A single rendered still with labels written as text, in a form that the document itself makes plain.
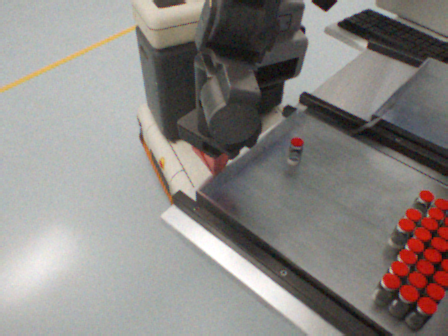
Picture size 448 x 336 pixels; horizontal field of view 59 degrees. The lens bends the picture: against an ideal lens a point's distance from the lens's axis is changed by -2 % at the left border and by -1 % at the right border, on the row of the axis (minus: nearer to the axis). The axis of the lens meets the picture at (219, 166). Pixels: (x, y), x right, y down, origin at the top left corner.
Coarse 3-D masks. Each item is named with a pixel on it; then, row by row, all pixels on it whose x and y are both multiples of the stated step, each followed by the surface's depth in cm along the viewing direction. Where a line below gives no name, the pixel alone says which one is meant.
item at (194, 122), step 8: (200, 104) 51; (192, 112) 58; (200, 112) 52; (184, 120) 57; (192, 120) 57; (200, 120) 53; (184, 128) 56; (192, 128) 55; (200, 128) 54; (200, 136) 54; (208, 136) 54; (256, 136) 55; (208, 144) 54; (216, 144) 53; (224, 144) 53; (232, 144) 53; (240, 144) 53; (224, 152) 52; (232, 152) 52
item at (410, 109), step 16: (432, 64) 84; (416, 80) 84; (432, 80) 84; (400, 96) 80; (416, 96) 80; (432, 96) 80; (384, 112) 76; (400, 112) 76; (416, 112) 76; (432, 112) 76; (384, 128) 71; (400, 128) 68; (416, 128) 73; (432, 128) 73; (416, 144) 68; (432, 144) 66
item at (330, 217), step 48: (288, 144) 70; (336, 144) 69; (240, 192) 63; (288, 192) 63; (336, 192) 63; (384, 192) 63; (432, 192) 61; (288, 240) 56; (336, 240) 56; (384, 240) 56; (336, 288) 51
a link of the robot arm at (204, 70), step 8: (200, 56) 49; (208, 56) 48; (200, 64) 48; (208, 64) 47; (200, 72) 47; (208, 72) 46; (216, 72) 46; (200, 80) 48; (200, 88) 49; (200, 96) 50
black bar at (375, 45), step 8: (368, 40) 92; (376, 40) 92; (368, 48) 93; (376, 48) 91; (384, 48) 90; (392, 48) 89; (392, 56) 90; (400, 56) 89; (408, 56) 87; (416, 56) 87; (416, 64) 87
